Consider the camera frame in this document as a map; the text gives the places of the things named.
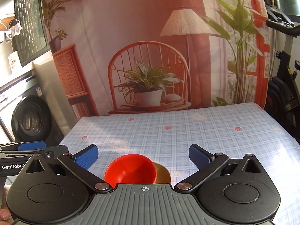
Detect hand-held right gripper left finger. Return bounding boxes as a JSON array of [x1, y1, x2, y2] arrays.
[[23, 145, 112, 194]]

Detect white printed bag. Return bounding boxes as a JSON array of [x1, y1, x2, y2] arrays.
[[8, 51, 21, 71]]

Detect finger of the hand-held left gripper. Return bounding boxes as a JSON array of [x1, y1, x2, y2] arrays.
[[33, 145, 70, 167], [0, 141, 46, 154]]

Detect grey washing machine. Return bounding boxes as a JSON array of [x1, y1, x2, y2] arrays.
[[0, 74, 65, 144]]

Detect black exercise bike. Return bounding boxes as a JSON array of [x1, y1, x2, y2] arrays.
[[264, 0, 300, 143]]

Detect white crumpled cloth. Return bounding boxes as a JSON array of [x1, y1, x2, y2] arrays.
[[4, 22, 23, 41]]

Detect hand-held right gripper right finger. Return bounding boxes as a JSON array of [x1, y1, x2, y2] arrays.
[[174, 144, 269, 194]]

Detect red plastic bowl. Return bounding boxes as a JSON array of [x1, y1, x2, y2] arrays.
[[104, 154, 157, 189]]

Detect person's left hand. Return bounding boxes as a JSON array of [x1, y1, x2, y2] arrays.
[[0, 207, 14, 225]]

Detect yellow plastic bowl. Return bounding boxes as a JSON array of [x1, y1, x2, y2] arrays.
[[152, 161, 171, 184]]

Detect blue plaid tablecloth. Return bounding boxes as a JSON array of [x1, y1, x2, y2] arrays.
[[58, 102, 300, 225]]

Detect printed backdrop cloth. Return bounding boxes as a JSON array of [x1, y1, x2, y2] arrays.
[[40, 0, 270, 122]]

